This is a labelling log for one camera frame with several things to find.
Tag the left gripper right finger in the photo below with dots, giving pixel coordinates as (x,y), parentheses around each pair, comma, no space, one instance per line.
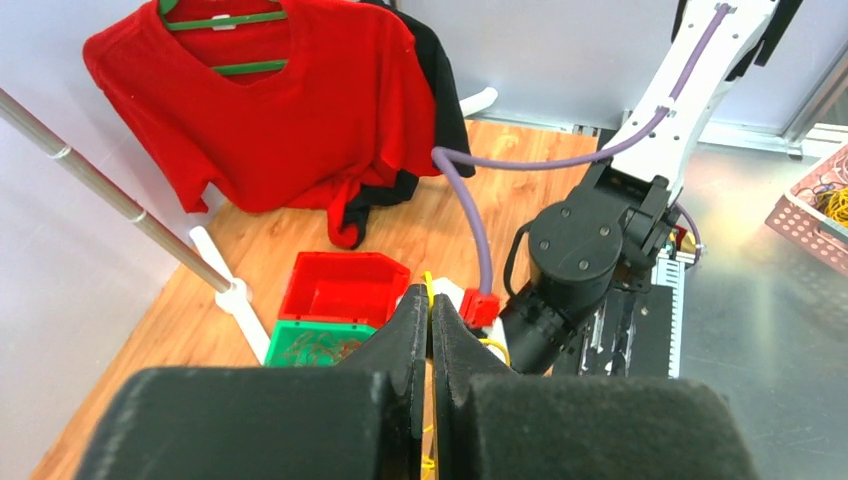
(493,423)

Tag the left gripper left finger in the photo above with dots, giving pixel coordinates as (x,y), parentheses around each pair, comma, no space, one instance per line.
(359,419)

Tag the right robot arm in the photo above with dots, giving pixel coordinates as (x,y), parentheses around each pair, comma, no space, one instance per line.
(713,45)

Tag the green plastic bin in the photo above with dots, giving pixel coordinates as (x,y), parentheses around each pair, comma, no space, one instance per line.
(314,344)

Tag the red plastic bin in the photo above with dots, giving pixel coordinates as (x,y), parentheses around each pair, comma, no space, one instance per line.
(354,288)

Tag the metal clothes rack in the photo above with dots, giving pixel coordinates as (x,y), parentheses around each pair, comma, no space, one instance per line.
(76,275)

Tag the red shirt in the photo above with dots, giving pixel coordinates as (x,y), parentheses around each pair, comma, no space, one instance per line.
(295,104)

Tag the pink perforated basket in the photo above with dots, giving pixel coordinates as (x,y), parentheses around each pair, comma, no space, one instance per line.
(799,215)

